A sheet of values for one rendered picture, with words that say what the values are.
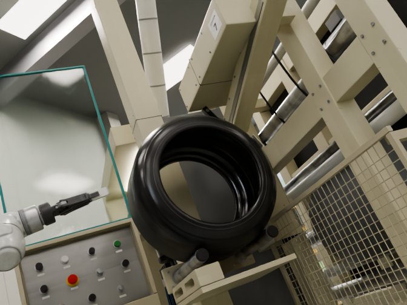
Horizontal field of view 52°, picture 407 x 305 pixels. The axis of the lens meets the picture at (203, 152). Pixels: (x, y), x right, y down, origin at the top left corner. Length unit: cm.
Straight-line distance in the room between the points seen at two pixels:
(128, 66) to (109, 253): 93
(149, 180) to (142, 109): 66
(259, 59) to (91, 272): 120
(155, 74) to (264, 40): 105
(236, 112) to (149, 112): 43
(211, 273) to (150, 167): 42
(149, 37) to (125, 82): 56
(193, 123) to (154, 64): 107
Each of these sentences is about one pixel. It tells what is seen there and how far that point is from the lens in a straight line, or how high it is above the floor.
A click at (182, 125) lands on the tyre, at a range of 157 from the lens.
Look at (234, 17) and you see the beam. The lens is 166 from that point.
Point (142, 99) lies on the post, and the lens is 207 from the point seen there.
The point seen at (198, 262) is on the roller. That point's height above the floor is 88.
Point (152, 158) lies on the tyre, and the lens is 148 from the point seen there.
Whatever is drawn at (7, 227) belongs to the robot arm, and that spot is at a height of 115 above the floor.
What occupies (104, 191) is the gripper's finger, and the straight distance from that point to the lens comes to 152.
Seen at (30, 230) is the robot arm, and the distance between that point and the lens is 148.
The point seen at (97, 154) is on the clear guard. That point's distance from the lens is 220.
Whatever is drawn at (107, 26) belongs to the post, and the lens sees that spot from 234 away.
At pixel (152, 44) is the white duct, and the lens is 260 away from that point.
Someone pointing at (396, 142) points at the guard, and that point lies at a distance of 126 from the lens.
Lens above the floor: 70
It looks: 21 degrees up
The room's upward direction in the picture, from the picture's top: 22 degrees counter-clockwise
